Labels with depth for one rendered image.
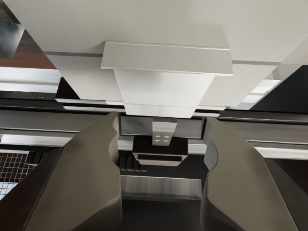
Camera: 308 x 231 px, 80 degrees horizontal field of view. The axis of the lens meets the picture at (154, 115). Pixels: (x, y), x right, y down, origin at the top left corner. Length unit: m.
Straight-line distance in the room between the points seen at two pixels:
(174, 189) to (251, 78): 0.13
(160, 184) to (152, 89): 0.10
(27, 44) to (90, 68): 0.13
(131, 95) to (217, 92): 0.09
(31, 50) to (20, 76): 0.04
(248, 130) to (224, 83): 0.35
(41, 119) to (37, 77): 0.28
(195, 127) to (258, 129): 0.16
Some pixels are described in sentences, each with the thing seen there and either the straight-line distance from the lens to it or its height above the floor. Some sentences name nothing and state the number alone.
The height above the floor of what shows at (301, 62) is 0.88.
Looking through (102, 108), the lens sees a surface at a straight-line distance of 0.25.
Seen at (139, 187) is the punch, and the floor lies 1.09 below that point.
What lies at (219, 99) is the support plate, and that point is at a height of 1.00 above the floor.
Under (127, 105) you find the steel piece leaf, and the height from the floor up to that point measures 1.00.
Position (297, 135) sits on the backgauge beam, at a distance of 0.59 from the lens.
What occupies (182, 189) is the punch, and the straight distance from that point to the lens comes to 0.21.
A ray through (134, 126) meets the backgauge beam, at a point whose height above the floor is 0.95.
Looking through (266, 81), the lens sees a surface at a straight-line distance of 0.25.
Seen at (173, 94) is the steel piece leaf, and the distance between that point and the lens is 0.19.
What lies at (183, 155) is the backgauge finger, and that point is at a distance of 0.41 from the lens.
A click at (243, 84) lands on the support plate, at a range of 0.19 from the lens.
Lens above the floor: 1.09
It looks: 22 degrees down
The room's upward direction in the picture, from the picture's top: 177 degrees counter-clockwise
